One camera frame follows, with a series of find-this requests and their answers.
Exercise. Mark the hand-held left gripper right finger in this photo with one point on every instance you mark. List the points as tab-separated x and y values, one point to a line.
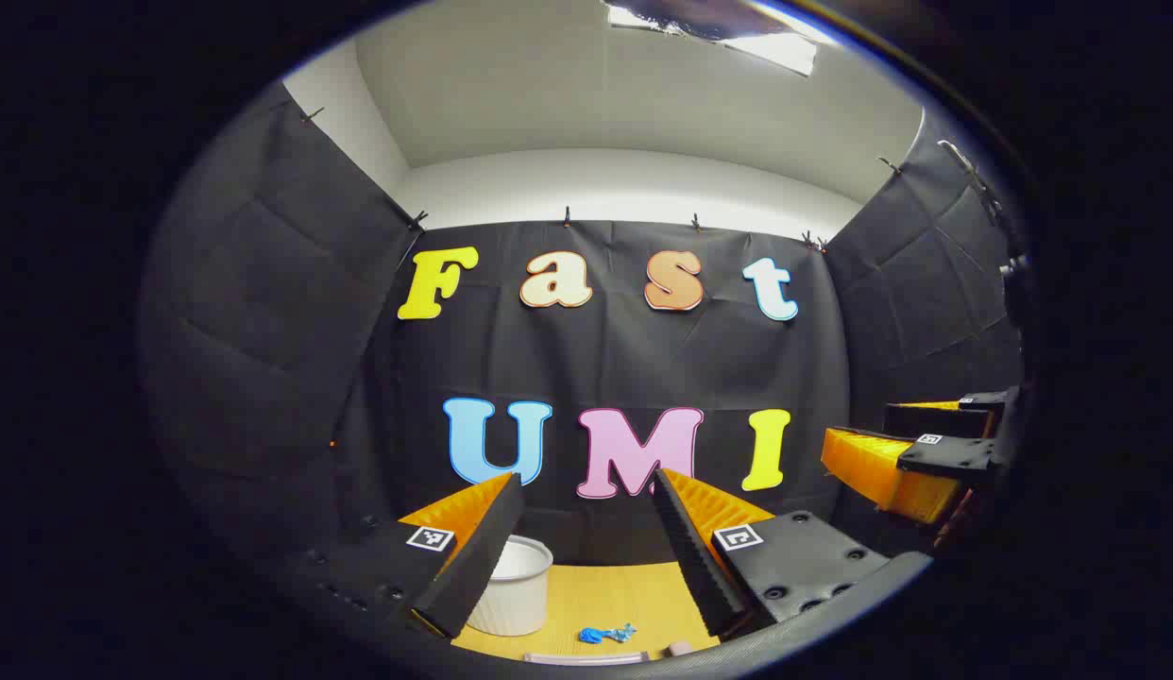
690	552

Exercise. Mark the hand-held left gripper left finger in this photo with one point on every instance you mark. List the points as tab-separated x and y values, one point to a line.
478	552

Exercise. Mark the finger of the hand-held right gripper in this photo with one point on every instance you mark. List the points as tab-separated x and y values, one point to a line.
936	420
955	456

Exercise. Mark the white ribbed garbage bin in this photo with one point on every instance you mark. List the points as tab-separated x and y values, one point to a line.
520	590

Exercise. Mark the small purple broom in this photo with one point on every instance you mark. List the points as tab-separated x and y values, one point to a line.
678	649

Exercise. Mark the light blue trash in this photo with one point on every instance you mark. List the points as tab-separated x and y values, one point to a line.
623	632

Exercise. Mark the dark blue trash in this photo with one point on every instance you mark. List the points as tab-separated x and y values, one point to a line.
594	636

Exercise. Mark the purple plastic dustpan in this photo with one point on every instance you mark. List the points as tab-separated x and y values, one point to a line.
586	657

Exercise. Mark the yellow wooden desktop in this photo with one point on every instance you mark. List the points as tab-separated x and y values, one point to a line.
615	595

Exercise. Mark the black backdrop cloth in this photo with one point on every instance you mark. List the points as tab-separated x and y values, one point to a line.
624	368

